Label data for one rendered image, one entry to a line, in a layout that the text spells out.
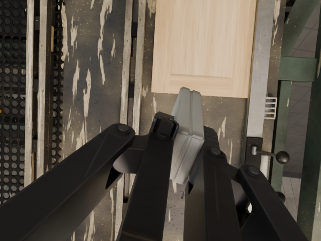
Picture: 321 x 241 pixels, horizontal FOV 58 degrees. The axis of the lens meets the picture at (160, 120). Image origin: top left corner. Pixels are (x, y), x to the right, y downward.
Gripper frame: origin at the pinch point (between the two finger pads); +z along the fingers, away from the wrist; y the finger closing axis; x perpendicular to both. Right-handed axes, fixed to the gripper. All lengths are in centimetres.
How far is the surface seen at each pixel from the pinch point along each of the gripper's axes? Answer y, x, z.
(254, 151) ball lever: 32, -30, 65
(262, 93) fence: 29, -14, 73
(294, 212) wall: 227, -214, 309
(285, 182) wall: 214, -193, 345
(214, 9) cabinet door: 6, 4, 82
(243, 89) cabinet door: 23, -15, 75
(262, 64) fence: 26, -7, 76
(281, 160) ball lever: 37, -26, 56
